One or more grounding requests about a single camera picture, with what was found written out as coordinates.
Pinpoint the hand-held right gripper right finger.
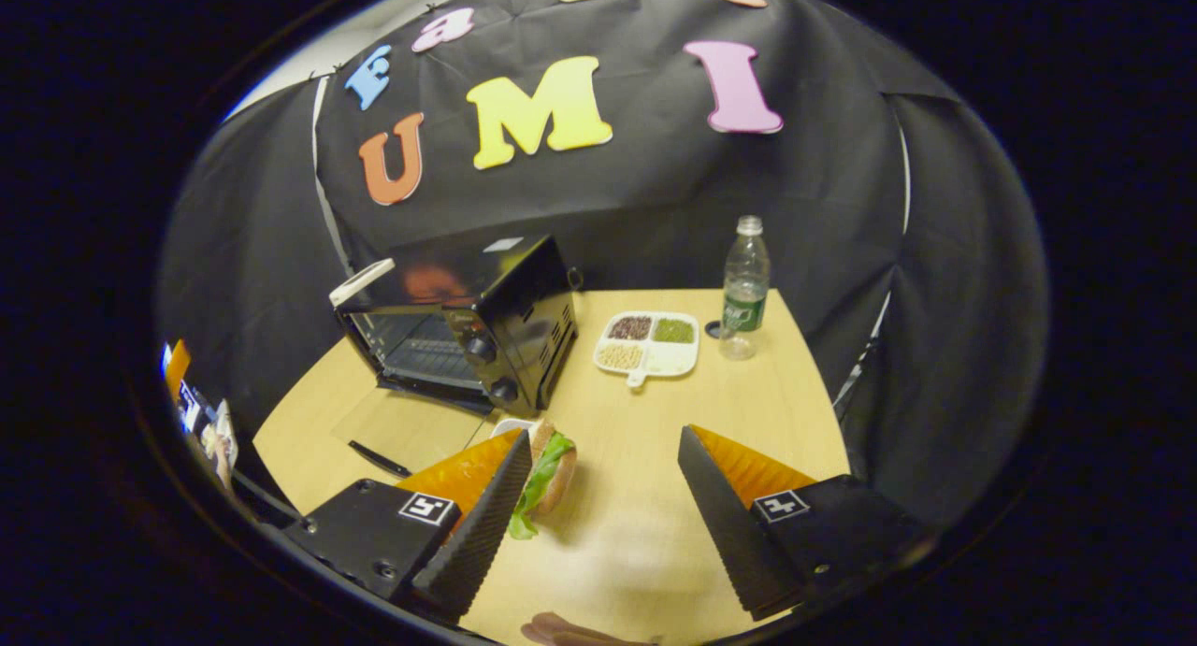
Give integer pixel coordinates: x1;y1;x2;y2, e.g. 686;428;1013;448
677;424;938;623

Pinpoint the black electric oven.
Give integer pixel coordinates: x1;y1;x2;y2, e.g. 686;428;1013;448
329;235;583;481

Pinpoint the clear plastic water bottle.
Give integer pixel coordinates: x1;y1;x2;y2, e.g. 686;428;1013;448
718;215;772;363

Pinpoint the white divided plate with beans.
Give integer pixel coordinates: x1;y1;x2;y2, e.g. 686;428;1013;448
593;309;701;389

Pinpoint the lettuce sandwich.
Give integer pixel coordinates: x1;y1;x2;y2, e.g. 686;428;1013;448
508;420;579;542

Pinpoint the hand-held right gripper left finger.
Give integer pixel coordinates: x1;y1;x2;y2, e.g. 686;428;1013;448
282;429;535;623

